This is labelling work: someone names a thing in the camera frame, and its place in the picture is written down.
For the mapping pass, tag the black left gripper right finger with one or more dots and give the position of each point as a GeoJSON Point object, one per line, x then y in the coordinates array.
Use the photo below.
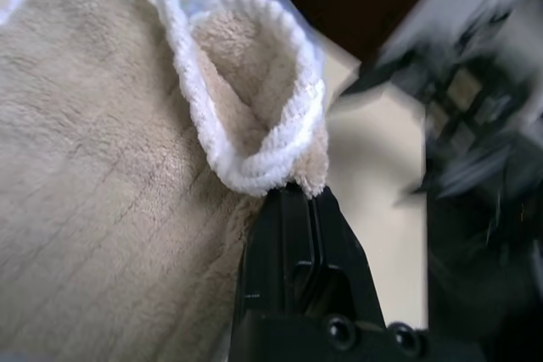
{"type": "Point", "coordinates": [339, 252]}

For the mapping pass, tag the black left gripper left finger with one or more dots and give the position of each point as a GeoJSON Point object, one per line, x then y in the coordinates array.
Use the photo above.
{"type": "Point", "coordinates": [280, 243]}

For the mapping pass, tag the beige towel with white trim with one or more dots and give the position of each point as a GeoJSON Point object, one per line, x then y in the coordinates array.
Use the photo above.
{"type": "Point", "coordinates": [106, 146]}

